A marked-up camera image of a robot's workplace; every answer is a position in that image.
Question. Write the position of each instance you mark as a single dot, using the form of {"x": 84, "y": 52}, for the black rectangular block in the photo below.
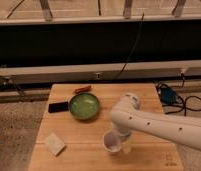
{"x": 58, "y": 107}

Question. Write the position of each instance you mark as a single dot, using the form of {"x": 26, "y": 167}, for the white metal rail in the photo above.
{"x": 96, "y": 72}

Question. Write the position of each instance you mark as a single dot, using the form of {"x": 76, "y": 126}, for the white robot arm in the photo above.
{"x": 126, "y": 116}

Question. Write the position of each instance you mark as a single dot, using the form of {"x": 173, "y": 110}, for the white sponge block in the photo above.
{"x": 54, "y": 144}

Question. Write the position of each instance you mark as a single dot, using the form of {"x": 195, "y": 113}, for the green ceramic bowl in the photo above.
{"x": 84, "y": 106}

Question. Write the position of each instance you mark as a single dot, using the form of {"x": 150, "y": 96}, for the translucent yellowish gripper finger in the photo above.
{"x": 127, "y": 146}

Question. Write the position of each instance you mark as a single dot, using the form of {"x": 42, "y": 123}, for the blue power adapter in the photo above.
{"x": 168, "y": 96}

